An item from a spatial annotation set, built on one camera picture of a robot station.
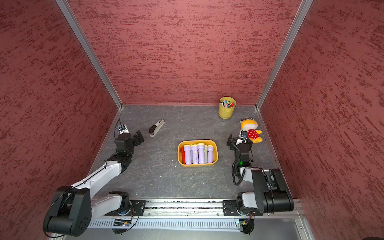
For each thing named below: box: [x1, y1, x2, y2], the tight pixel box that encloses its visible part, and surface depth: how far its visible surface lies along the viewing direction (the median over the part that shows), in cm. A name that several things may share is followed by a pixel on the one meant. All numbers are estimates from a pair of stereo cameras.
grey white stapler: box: [149, 119, 165, 137], surface depth 105 cm
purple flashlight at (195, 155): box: [191, 144, 199, 165], surface depth 89 cm
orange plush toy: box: [240, 117, 263, 144], surface depth 102 cm
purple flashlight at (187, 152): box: [183, 144, 192, 165], surface depth 89 cm
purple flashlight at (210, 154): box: [207, 145, 214, 163], surface depth 93 cm
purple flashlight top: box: [197, 143, 206, 164], surface depth 89 cm
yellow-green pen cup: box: [218, 96, 236, 120], surface depth 109 cm
